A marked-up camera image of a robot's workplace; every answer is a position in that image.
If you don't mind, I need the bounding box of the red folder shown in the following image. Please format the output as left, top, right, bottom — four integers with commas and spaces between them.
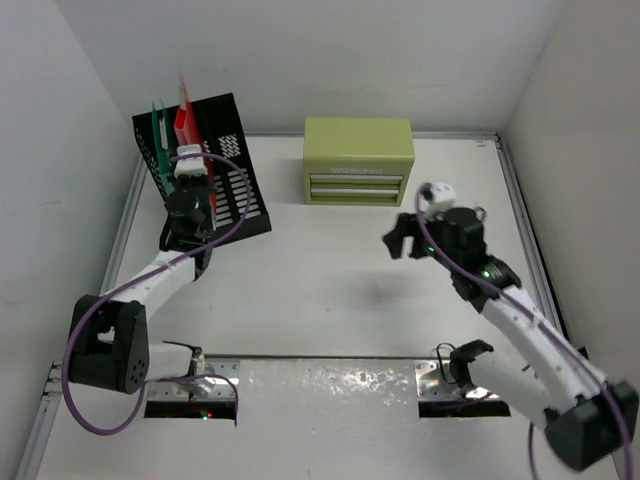
173, 72, 217, 226

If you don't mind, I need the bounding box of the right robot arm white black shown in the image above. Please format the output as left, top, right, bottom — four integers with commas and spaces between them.
382, 207, 639, 479

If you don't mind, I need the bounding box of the green notebook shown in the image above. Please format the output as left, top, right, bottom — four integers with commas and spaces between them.
151, 100, 173, 196

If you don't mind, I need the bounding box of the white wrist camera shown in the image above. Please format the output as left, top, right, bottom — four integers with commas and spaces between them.
173, 144, 208, 178
418, 182, 457, 219

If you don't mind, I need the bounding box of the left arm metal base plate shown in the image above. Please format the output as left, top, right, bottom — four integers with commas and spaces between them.
147, 357, 240, 402

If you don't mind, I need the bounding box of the black three-slot file organizer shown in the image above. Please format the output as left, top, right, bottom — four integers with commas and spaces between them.
131, 92, 273, 251

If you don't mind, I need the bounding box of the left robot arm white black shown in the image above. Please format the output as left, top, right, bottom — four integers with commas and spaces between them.
67, 176, 215, 394

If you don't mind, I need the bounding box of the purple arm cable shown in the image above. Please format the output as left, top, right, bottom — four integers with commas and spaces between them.
61, 154, 252, 437
415, 185, 632, 480

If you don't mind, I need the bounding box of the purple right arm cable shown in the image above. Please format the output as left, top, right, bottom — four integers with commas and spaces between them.
415, 185, 632, 480

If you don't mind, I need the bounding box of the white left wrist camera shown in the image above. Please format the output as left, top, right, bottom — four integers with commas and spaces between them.
173, 144, 208, 178

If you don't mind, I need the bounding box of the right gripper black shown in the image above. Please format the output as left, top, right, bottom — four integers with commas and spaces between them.
380, 204, 456, 270

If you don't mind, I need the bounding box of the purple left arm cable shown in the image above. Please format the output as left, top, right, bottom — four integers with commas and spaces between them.
61, 154, 252, 437

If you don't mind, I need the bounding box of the green metal drawer toolbox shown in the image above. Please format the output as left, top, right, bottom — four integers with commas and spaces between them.
303, 117, 415, 206

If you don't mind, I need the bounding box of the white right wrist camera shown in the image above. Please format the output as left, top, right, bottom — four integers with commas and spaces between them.
418, 182, 457, 219

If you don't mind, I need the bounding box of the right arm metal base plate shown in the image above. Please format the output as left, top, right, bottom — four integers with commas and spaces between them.
414, 357, 500, 403

